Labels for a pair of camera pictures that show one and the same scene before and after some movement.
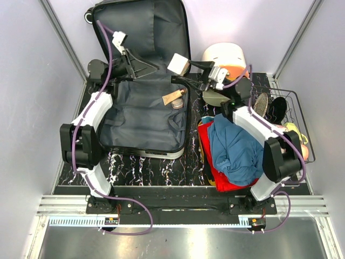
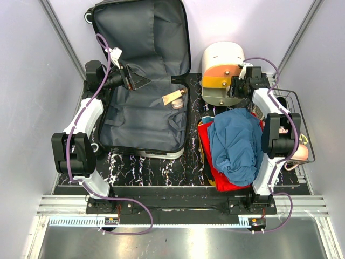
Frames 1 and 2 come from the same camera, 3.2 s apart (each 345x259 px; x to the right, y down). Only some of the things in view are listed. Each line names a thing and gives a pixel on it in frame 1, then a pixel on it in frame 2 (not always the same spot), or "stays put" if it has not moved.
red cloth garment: x=221 y=184 stays put
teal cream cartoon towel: x=207 y=118 stays put
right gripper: x=206 y=65 → x=233 y=91
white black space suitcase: x=149 y=116 stays put
